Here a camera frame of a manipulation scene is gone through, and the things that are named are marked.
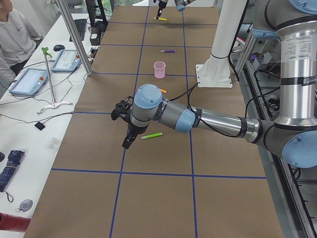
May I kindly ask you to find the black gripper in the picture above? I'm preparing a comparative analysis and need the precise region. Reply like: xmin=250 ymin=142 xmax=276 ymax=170
xmin=156 ymin=0 xmax=167 ymax=19
xmin=122 ymin=117 xmax=148 ymax=149

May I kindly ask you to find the green marker pen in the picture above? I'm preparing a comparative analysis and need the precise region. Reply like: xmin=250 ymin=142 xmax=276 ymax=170
xmin=141 ymin=132 xmax=163 ymax=140

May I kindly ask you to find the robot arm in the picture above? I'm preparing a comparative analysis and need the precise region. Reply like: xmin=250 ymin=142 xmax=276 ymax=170
xmin=111 ymin=0 xmax=317 ymax=168
xmin=156 ymin=0 xmax=196 ymax=19

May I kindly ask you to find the purple marker pen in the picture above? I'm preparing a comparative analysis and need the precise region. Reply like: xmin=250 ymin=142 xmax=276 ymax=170
xmin=160 ymin=50 xmax=176 ymax=53

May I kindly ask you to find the black monitor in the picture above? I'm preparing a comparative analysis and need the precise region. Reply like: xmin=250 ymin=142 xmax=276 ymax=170
xmin=85 ymin=0 xmax=108 ymax=27

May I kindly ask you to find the clear plastic bag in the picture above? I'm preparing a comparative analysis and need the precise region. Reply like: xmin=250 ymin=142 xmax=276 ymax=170
xmin=45 ymin=137 xmax=60 ymax=154

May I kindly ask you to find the black keyboard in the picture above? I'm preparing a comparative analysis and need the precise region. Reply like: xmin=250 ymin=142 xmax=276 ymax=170
xmin=74 ymin=18 xmax=87 ymax=41

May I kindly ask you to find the small black square pad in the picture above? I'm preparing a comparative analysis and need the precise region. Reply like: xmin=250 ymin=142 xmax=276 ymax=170
xmin=34 ymin=121 xmax=46 ymax=130

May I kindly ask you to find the far blue teach pendant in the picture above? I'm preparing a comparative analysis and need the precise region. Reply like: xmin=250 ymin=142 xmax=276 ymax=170
xmin=51 ymin=50 xmax=81 ymax=73

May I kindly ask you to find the blue teach pendant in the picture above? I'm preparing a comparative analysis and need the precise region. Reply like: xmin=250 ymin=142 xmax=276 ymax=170
xmin=9 ymin=68 xmax=48 ymax=96
xmin=51 ymin=50 xmax=81 ymax=73

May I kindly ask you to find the black computer mouse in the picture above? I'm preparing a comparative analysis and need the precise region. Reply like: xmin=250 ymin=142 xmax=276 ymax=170
xmin=53 ymin=44 xmax=65 ymax=52

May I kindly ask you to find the near blue teach pendant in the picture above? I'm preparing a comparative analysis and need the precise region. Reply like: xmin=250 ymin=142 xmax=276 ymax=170
xmin=9 ymin=68 xmax=48 ymax=96

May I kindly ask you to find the folded blue umbrella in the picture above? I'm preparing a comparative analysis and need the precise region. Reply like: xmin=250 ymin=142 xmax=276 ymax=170
xmin=0 ymin=150 xmax=25 ymax=192

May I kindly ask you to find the metal stand green clip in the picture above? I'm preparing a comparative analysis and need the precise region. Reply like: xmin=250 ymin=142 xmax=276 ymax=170
xmin=37 ymin=47 xmax=73 ymax=115

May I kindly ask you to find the seated person grey hoodie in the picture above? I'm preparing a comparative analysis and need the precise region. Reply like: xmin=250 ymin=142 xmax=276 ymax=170
xmin=0 ymin=0 xmax=43 ymax=82

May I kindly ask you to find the red bottle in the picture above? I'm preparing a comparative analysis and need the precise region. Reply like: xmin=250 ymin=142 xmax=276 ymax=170
xmin=0 ymin=213 xmax=31 ymax=232

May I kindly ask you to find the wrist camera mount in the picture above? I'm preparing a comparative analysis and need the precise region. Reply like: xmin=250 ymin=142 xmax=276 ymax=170
xmin=111 ymin=96 xmax=134 ymax=122

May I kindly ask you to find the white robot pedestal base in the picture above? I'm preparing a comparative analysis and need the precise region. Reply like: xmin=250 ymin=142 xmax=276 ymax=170
xmin=196 ymin=0 xmax=248 ymax=88

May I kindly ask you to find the aluminium frame post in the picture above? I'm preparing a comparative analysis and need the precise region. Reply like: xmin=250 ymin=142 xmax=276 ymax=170
xmin=55 ymin=0 xmax=92 ymax=76

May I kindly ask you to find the round silver keychain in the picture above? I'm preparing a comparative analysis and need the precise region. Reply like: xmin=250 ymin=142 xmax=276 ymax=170
xmin=15 ymin=199 xmax=33 ymax=212

